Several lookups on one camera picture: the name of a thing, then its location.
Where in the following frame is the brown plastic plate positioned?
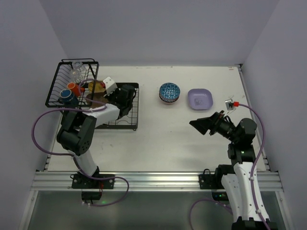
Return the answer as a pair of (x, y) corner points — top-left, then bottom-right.
(85, 92), (109, 108)

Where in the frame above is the yellow plastic plate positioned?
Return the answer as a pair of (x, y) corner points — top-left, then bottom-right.
(88, 81), (106, 94)

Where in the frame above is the purple plastic plate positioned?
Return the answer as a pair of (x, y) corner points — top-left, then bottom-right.
(188, 89), (213, 110)

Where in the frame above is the red-inside blue-outside bowl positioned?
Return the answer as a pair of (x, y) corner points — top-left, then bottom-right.
(159, 95), (179, 104)

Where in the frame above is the blue triangle pattern bowl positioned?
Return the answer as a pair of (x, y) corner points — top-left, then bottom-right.
(159, 82), (181, 99)

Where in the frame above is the clear drinking glass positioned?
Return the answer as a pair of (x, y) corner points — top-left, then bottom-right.
(70, 69), (86, 83)
(72, 60), (86, 73)

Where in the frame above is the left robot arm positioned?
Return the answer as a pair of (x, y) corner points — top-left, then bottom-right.
(57, 84), (137, 176)

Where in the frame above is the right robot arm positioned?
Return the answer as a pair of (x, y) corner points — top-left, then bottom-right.
(190, 111), (278, 230)

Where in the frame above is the orange mug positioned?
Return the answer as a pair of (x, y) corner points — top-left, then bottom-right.
(67, 82), (85, 97)

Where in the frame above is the blue mug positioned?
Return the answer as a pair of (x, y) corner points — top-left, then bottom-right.
(59, 89), (79, 108)

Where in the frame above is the black wire dish rack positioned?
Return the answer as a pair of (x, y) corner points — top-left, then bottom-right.
(45, 58), (139, 131)

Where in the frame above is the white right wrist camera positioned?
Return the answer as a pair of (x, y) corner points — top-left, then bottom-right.
(225, 98), (235, 115)

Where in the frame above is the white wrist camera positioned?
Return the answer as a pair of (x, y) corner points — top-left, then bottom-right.
(103, 76), (118, 95)
(225, 98), (235, 115)

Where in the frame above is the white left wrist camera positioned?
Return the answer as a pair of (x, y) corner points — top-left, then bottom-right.
(103, 76), (118, 95)

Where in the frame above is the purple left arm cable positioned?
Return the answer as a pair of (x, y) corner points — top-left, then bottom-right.
(31, 78), (130, 207)

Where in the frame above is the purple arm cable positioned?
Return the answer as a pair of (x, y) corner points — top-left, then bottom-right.
(31, 78), (130, 207)
(189, 101), (272, 230)

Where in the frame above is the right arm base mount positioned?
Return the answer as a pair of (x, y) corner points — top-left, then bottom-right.
(198, 168), (229, 201)

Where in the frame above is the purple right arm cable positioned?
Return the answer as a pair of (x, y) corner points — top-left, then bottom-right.
(189, 101), (272, 230)

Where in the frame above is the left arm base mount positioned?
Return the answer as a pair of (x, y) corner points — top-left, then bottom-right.
(70, 172), (114, 204)

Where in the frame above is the aluminium table rail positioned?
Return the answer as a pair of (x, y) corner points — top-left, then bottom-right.
(30, 171), (283, 192)

